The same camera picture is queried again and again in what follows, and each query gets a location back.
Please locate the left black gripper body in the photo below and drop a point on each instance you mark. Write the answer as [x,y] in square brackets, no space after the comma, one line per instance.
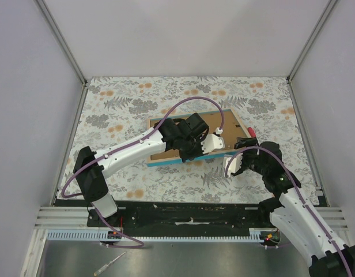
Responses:
[193,149]

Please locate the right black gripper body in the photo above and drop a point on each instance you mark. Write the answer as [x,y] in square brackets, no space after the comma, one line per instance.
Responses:
[250,160]

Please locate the red handled screwdriver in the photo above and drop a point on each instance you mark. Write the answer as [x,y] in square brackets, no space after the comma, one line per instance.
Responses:
[251,132]

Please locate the blue picture frame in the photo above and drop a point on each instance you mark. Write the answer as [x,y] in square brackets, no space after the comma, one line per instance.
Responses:
[233,129]

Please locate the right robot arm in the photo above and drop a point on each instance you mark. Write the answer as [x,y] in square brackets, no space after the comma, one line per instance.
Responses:
[290,210]

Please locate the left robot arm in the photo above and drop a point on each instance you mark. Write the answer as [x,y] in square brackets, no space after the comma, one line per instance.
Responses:
[92,168]

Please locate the floral patterned table mat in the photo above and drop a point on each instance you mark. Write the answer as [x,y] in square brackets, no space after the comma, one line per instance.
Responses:
[117,109]

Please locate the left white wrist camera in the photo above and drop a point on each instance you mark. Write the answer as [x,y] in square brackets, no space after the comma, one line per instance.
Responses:
[211,143]

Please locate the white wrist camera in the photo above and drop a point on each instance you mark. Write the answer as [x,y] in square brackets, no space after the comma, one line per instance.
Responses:
[211,143]
[231,164]

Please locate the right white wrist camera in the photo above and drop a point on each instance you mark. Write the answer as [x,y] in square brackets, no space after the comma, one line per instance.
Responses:
[231,164]

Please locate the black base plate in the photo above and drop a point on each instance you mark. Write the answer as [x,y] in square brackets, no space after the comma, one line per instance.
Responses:
[140,218]

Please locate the light blue cable duct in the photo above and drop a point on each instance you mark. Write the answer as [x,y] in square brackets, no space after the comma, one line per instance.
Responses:
[254,235]

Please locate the right aluminium corner post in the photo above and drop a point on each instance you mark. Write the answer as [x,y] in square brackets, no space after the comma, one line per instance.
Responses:
[325,15]

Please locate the aluminium corner post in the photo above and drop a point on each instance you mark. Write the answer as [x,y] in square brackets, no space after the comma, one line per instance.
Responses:
[325,15]
[59,37]

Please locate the clear handled screwdriver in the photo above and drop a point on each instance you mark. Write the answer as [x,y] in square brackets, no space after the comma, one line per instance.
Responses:
[105,266]

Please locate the aluminium rail bar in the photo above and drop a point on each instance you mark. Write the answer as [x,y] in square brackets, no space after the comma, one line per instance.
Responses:
[72,218]

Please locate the left aluminium corner post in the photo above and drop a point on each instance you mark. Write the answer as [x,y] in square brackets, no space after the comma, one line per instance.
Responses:
[59,37]

